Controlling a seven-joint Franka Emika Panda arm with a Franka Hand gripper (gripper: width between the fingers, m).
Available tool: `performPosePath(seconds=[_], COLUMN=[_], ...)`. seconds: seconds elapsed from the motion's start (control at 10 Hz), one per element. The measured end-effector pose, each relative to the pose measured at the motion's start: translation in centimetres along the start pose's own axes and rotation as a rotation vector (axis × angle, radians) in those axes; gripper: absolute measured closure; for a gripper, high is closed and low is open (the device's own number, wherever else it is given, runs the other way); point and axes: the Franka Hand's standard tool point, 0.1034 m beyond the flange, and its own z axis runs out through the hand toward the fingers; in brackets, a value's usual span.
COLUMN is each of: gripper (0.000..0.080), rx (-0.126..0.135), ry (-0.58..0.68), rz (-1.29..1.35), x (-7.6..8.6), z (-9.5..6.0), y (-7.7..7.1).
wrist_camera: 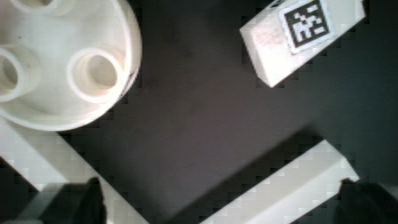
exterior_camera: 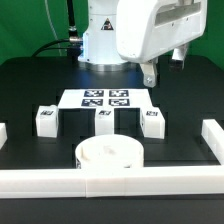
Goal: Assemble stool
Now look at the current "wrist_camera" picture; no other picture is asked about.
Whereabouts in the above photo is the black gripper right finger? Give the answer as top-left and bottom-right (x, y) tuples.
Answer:
(338, 180), (398, 224)

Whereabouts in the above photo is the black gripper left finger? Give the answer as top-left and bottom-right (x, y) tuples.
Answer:
(38, 178), (107, 224)

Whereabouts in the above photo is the white round stool seat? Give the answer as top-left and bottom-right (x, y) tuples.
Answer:
(0, 0), (142, 131)

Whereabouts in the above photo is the white stool leg with tag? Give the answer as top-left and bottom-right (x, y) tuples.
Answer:
(240, 0), (366, 87)

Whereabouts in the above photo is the white right fence rail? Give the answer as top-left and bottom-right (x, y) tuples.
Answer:
(199, 140), (359, 224)

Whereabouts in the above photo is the white fence rail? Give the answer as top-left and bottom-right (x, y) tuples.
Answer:
(199, 140), (359, 224)
(0, 118), (150, 224)

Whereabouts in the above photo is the white front fence rail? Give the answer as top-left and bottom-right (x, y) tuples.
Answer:
(0, 118), (150, 224)

